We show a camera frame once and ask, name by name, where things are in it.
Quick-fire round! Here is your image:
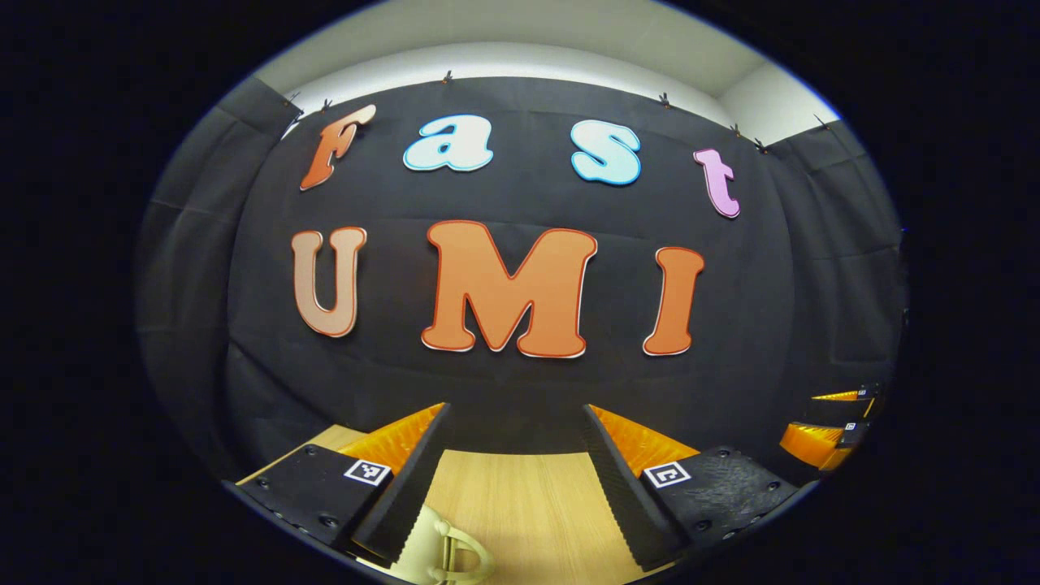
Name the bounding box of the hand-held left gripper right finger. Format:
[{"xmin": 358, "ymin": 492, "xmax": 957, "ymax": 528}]
[{"xmin": 582, "ymin": 404, "xmax": 801, "ymax": 571}]

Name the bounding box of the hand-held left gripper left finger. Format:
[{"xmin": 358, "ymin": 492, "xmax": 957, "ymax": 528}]
[{"xmin": 236, "ymin": 401, "xmax": 453, "ymax": 570}]

